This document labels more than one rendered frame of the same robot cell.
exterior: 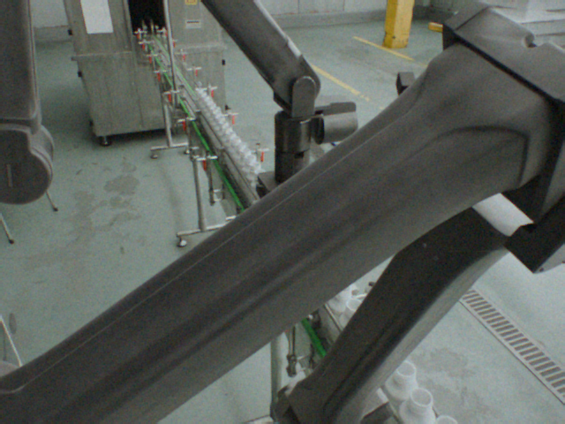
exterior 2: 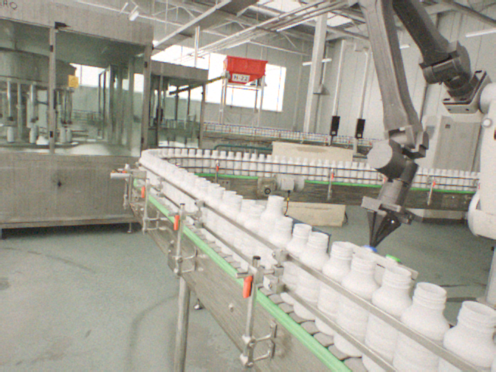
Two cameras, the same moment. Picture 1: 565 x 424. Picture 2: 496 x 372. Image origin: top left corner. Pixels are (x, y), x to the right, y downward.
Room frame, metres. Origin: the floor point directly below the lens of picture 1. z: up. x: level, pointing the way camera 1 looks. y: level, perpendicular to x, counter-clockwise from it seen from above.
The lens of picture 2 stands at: (1.05, -0.52, 1.35)
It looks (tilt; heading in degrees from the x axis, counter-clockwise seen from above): 9 degrees down; 170
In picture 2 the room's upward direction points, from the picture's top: 6 degrees clockwise
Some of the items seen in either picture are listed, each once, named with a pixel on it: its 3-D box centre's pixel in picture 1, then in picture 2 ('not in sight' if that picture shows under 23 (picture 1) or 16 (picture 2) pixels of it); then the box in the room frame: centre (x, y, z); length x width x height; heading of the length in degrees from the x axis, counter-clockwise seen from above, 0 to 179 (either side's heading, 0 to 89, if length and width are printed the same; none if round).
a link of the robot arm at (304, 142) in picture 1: (296, 130); not in sight; (0.66, -0.03, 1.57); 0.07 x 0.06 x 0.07; 110
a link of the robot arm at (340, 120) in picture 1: (317, 106); not in sight; (0.68, -0.06, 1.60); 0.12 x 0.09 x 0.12; 110
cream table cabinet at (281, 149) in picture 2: not in sight; (307, 183); (-4.12, 1.33, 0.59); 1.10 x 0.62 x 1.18; 92
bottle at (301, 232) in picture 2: not in sight; (298, 263); (0.38, -0.28, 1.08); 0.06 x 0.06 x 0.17
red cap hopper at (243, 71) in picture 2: not in sight; (238, 125); (-6.89, 0.53, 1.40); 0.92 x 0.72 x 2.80; 92
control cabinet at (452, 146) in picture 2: not in sight; (441, 169); (-4.61, 4.01, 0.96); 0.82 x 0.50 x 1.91; 92
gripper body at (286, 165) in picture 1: (292, 166); not in sight; (0.66, -0.02, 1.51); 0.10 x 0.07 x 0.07; 110
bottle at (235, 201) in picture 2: not in sight; (233, 224); (0.11, -0.39, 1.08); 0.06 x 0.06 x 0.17
